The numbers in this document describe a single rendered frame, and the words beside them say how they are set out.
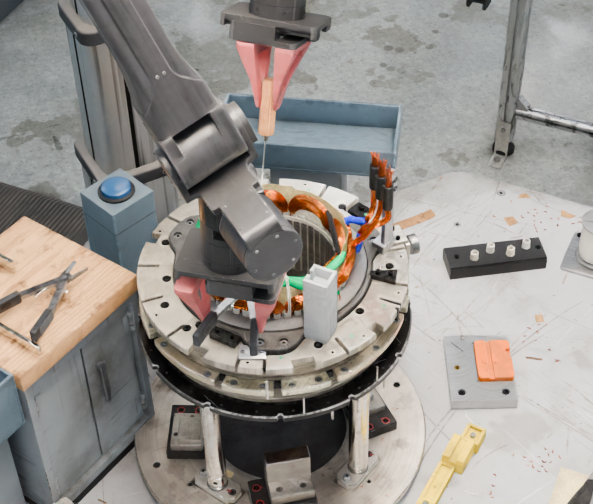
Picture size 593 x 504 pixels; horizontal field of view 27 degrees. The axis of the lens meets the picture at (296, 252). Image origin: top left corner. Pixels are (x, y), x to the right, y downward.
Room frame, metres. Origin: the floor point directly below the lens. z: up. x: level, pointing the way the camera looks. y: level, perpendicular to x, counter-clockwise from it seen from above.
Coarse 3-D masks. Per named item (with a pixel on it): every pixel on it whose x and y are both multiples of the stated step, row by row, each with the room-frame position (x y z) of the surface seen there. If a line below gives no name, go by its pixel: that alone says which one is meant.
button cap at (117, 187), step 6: (108, 180) 1.28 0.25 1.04; (114, 180) 1.28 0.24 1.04; (120, 180) 1.28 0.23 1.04; (126, 180) 1.28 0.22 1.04; (102, 186) 1.27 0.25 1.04; (108, 186) 1.27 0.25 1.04; (114, 186) 1.27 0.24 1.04; (120, 186) 1.27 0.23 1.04; (126, 186) 1.27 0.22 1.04; (102, 192) 1.26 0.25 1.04; (108, 192) 1.26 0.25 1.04; (114, 192) 1.26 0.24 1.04; (120, 192) 1.26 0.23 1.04; (126, 192) 1.26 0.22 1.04; (108, 198) 1.25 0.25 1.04; (114, 198) 1.25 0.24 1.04
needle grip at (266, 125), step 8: (264, 80) 1.07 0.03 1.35; (272, 80) 1.07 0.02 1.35; (264, 88) 1.06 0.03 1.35; (272, 88) 1.06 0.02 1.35; (264, 96) 1.06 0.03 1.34; (272, 96) 1.06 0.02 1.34; (264, 104) 1.06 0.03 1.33; (272, 104) 1.06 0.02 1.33; (264, 112) 1.05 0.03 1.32; (272, 112) 1.05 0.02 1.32; (264, 120) 1.05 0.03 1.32; (272, 120) 1.05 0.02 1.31; (264, 128) 1.05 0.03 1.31; (272, 128) 1.05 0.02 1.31
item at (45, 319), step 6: (48, 312) 0.99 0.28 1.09; (42, 318) 0.98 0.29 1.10; (48, 318) 0.99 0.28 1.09; (36, 324) 0.97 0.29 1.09; (42, 324) 0.97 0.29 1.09; (48, 324) 0.98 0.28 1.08; (30, 330) 0.96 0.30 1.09; (36, 330) 0.96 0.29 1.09; (42, 330) 0.97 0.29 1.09; (30, 336) 0.96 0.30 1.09; (36, 336) 0.96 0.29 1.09
